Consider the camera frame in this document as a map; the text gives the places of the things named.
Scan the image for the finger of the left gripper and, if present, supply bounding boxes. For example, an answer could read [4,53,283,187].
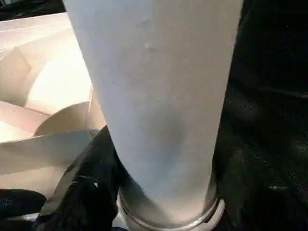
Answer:
[0,189,48,217]

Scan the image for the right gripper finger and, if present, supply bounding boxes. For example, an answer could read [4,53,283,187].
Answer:
[32,125,121,231]

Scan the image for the white plastic table leg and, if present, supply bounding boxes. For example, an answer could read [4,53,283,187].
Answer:
[63,0,244,231]

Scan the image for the white plastic table top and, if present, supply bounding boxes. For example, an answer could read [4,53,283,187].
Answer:
[0,12,226,231]

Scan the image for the black plastic mat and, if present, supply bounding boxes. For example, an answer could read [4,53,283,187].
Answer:
[0,0,308,231]

